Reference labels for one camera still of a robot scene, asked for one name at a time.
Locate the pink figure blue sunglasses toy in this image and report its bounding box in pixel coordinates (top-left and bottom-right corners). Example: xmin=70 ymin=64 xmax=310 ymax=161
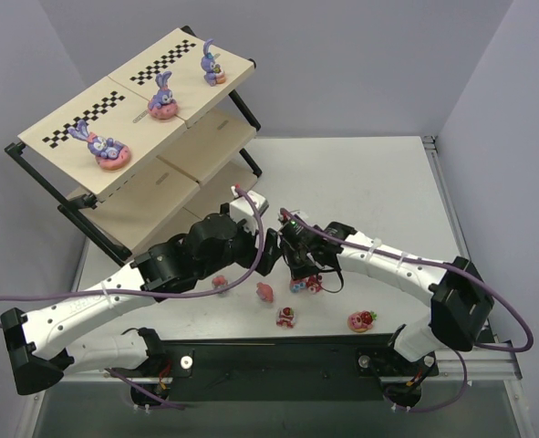
xmin=289 ymin=279 xmax=307 ymax=293

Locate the pink figure flower wreath toy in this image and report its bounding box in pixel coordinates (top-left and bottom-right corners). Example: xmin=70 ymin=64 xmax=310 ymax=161
xmin=212 ymin=275 xmax=229 ymax=289

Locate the purple bunny holding cupcake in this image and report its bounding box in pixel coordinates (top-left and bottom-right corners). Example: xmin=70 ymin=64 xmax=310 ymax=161
xmin=201 ymin=38 xmax=226 ymax=87

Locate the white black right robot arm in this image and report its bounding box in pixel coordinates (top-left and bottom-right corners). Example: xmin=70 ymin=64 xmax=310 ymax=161
xmin=279 ymin=218 xmax=493 ymax=362

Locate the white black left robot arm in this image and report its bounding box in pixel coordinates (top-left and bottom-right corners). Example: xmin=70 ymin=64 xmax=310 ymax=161
xmin=0 ymin=213 xmax=280 ymax=395

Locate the beige three-tier shelf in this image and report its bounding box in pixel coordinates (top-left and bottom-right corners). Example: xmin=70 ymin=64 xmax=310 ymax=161
xmin=5 ymin=26 xmax=262 ymax=264

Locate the pink bear red cake toy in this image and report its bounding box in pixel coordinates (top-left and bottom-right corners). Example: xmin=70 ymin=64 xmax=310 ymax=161
xmin=305 ymin=275 xmax=323 ymax=294

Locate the pink lying figure toy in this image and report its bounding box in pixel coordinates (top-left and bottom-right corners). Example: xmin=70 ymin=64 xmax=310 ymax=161
xmin=256 ymin=282 xmax=275 ymax=303

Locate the strawberry cake slice toy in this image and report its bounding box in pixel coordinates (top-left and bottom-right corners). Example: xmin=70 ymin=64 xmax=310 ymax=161
xmin=275 ymin=307 xmax=296 ymax=329

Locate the pink bear strawberry donut toy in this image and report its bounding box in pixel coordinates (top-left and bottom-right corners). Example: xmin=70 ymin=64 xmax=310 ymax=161
xmin=347 ymin=310 xmax=378 ymax=333

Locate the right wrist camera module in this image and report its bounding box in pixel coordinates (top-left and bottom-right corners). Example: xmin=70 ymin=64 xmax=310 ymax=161
xmin=277 ymin=207 xmax=308 ymax=224

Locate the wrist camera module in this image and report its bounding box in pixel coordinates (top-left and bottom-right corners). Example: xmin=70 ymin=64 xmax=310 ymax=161
xmin=229 ymin=184 xmax=269 ymax=235
xmin=277 ymin=207 xmax=308 ymax=224

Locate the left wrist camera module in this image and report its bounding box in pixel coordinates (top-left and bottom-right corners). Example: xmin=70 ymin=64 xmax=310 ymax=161
xmin=229 ymin=184 xmax=269 ymax=235

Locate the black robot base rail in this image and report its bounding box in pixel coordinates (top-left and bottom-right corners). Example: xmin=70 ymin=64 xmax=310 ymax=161
xmin=118 ymin=334 xmax=439 ymax=403

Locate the aluminium table frame rail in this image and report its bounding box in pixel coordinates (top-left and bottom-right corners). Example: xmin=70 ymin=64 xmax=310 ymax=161
xmin=435 ymin=348 xmax=523 ymax=381

